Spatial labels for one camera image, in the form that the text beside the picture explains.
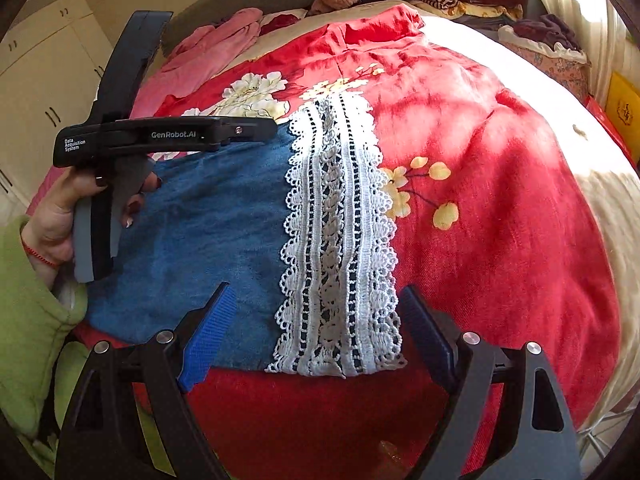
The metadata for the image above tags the blue denim pants lace hem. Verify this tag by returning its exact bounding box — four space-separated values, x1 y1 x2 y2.
86 92 405 378

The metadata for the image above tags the left hand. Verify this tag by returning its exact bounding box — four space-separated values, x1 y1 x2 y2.
21 168 106 289

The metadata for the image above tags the green fleece sleeve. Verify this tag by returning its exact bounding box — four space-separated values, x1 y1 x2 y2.
0 213 177 478

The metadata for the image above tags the cream wardrobe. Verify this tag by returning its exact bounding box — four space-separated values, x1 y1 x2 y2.
1 0 112 223

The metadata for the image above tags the pink quilt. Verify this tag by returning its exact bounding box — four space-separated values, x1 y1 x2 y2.
27 6 264 216

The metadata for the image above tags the yellow box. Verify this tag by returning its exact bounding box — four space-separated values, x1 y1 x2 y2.
605 72 640 165

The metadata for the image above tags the dark purple garment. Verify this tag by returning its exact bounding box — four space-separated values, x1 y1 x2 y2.
513 14 582 51

